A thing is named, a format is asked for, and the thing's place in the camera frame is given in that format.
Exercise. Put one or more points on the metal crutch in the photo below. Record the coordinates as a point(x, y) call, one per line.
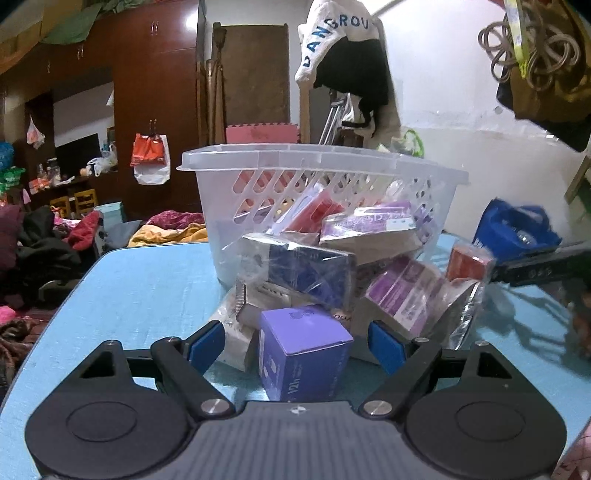
point(328, 122)

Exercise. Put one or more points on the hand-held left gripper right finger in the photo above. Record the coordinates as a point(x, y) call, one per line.
point(386, 348)

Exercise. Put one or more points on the red and pink box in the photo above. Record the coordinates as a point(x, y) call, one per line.
point(316, 212)

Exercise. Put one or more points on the brown wooden board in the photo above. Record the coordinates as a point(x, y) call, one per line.
point(254, 78)

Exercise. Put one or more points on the blue fabric bag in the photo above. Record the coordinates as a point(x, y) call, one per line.
point(508, 228)

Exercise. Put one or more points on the yellow blanket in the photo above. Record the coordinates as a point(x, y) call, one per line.
point(161, 235)

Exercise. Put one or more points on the pink foam mat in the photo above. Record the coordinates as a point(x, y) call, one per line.
point(263, 134)

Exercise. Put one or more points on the purple and white box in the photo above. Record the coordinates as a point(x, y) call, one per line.
point(369, 221)
point(406, 291)

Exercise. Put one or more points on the green cloth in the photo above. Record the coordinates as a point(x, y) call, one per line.
point(69, 25)

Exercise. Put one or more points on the small red box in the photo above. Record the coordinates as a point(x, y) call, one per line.
point(468, 263)

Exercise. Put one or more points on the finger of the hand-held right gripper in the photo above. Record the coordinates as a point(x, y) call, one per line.
point(535, 268)

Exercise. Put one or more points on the magenta cloth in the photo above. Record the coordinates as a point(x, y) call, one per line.
point(173, 218)

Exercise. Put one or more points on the white garment with blue letters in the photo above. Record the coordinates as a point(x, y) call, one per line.
point(339, 34)

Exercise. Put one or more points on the pile of dark clothes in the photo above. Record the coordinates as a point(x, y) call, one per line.
point(41, 251)

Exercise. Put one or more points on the beige cardboard box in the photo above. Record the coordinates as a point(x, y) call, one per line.
point(378, 248)

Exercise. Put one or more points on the orange and white plastic bag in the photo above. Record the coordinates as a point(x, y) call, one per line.
point(148, 154)

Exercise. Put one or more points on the brown hanging bag with rings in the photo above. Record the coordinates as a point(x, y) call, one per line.
point(554, 97)

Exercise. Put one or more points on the dark wooden wardrobe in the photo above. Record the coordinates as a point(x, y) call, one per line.
point(147, 78)

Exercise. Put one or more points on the clear plastic basket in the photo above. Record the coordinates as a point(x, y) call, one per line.
point(323, 156)

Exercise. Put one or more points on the black hanging cloth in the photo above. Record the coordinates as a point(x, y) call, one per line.
point(358, 76)

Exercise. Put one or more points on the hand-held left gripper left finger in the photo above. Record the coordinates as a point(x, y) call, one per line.
point(206, 347)

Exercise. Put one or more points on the dark blue wrapped box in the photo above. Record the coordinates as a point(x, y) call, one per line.
point(309, 273)

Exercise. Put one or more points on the small white plastic bag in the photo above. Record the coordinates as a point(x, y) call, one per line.
point(33, 134)

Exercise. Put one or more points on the purple cube box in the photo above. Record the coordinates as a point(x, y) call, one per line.
point(300, 333)

